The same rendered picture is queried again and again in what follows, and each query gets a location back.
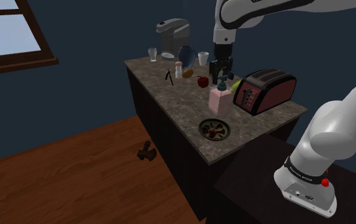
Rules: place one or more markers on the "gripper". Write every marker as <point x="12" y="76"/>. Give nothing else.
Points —
<point x="223" y="53"/>

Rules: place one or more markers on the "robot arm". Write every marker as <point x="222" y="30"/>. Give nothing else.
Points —
<point x="329" y="130"/>

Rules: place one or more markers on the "yellow-green banana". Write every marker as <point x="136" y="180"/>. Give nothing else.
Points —
<point x="235" y="85"/>

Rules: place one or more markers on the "red bell pepper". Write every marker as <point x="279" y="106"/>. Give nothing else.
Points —
<point x="202" y="82"/>

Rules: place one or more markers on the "white cup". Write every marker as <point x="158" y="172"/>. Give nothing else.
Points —
<point x="203" y="58"/>

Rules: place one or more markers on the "pink soap dispenser teal pump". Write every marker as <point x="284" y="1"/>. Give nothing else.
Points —
<point x="220" y="99"/>

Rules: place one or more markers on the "brown potato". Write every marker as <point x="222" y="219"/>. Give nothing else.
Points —
<point x="187" y="73"/>

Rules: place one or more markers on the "blue bowl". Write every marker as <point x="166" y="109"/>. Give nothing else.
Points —
<point x="186" y="56"/>

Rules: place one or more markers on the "white shaker with brown cap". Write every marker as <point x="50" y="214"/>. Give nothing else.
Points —
<point x="178" y="70"/>

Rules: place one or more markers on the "dark red toaster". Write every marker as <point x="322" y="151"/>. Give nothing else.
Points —
<point x="271" y="91"/>

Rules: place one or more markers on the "thin black utensil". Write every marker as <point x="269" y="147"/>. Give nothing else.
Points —
<point x="168" y="76"/>

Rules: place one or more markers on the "grey coffee maker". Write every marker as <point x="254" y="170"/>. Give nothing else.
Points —
<point x="175" y="35"/>

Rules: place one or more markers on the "patterned round plate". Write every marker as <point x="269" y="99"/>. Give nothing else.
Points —
<point x="214" y="129"/>

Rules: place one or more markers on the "clear drinking glass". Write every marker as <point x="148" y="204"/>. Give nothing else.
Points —
<point x="152" y="54"/>

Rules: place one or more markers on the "dark kitchen counter cabinet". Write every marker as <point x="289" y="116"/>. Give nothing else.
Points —
<point x="165" y="136"/>

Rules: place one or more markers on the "brown object on floor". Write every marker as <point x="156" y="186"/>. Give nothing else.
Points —
<point x="147" y="152"/>

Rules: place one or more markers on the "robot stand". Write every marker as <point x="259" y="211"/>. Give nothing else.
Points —
<point x="252" y="183"/>

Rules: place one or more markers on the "window with dark wooden frame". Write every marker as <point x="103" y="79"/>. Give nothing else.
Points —
<point x="7" y="34"/>

